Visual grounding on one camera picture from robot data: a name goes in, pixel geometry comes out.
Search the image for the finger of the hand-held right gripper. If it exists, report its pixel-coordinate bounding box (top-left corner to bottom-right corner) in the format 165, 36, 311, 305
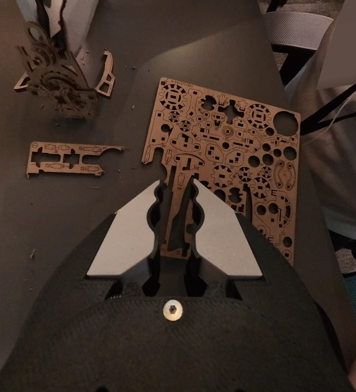
59, 0, 99, 55
16, 0, 46, 26

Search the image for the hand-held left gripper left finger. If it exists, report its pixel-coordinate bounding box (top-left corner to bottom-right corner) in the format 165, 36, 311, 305
86, 180, 163, 280

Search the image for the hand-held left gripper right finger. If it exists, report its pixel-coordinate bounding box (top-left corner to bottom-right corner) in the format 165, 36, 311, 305
190, 178, 263, 279

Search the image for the assembled wooden gear model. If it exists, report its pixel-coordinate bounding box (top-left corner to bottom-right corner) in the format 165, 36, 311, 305
13, 23, 116, 120

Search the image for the large wooden parts sheet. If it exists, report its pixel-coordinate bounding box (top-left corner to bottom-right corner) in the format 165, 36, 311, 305
141, 77, 302, 267

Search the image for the small wooden parts strip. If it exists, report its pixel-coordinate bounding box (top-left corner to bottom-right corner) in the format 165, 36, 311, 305
27, 141, 125, 179

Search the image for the black lanyard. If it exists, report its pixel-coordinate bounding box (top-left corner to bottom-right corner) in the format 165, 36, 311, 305
300, 82, 356, 136

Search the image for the pale grey strap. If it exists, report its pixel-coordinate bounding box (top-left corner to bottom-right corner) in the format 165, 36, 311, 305
263, 10, 335, 48

